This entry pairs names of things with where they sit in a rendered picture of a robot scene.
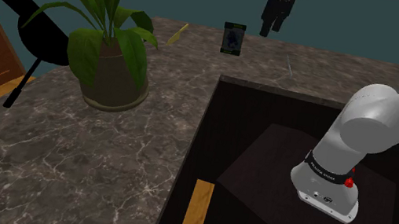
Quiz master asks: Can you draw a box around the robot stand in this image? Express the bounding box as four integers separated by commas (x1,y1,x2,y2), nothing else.
201,115,399,224

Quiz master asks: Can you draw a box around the dark box with green edge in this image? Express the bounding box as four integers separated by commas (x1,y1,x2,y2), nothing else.
219,20,248,58

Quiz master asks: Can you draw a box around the yellow spatula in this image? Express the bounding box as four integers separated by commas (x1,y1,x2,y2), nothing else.
166,21,190,49

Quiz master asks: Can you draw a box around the green plant in brown pot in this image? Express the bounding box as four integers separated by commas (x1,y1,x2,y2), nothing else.
0,0,184,120

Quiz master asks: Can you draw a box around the black chair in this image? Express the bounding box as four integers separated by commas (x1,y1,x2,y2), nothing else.
0,0,81,116

